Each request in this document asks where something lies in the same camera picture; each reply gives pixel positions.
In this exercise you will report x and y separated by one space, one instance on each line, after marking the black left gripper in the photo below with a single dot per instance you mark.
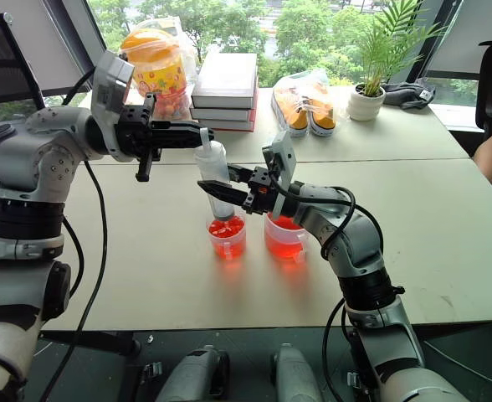
134 130

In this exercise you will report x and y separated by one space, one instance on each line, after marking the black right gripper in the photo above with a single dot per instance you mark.
260 194

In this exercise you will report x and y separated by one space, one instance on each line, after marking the clear plastic bottle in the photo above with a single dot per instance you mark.
212 165

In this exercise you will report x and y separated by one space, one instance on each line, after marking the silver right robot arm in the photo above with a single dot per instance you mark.
355 247

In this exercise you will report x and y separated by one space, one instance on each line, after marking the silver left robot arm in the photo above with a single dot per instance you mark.
28 167

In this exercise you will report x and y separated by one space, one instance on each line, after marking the small clear cup red liquid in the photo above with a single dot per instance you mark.
227 243

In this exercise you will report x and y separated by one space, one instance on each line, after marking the large clear cup red liquid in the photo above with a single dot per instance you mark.
283 243

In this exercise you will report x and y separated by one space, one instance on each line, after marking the thin white book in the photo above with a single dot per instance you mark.
221 114

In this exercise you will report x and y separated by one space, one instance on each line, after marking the red edged book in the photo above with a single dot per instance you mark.
229 125

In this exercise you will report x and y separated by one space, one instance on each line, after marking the yellow lidded candy jar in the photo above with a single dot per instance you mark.
162 75

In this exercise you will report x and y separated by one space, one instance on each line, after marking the thick white book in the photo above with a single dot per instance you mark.
227 79

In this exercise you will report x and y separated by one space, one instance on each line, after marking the clear plastic bag around jar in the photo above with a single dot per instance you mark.
187 50

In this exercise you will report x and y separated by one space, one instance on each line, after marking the yellow canvas shoe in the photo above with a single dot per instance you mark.
292 113
322 115

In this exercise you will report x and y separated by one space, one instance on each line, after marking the orange shoes in bag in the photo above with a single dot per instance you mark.
304 81

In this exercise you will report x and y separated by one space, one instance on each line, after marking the green palm in white pot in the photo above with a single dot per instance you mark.
367 102

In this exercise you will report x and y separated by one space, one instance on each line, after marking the grey folded cloth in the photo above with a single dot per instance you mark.
407 95

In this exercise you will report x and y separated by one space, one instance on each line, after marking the black mesh chair back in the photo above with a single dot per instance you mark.
3 58

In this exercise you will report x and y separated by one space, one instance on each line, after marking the grey rounded robot leg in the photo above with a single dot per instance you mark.
296 377
191 377

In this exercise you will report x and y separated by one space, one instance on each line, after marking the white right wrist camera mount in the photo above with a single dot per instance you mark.
286 156

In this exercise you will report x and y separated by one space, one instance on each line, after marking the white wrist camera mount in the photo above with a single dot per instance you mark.
110 88
286 156

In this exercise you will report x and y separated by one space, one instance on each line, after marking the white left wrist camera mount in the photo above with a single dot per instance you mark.
110 88

